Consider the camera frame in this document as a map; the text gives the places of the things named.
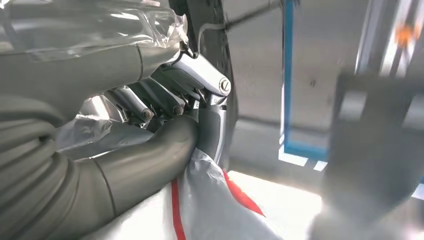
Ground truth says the white package with red print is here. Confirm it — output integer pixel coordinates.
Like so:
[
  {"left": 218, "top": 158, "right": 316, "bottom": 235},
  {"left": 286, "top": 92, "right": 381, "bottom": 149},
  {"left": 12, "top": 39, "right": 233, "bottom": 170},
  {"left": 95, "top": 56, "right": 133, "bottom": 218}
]
[{"left": 54, "top": 95, "right": 283, "bottom": 240}]

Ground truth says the blue tape line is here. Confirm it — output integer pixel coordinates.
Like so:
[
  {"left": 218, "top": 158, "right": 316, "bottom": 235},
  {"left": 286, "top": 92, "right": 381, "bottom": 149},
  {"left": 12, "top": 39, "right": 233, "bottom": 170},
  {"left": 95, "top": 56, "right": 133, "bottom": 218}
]
[{"left": 278, "top": 0, "right": 329, "bottom": 164}]

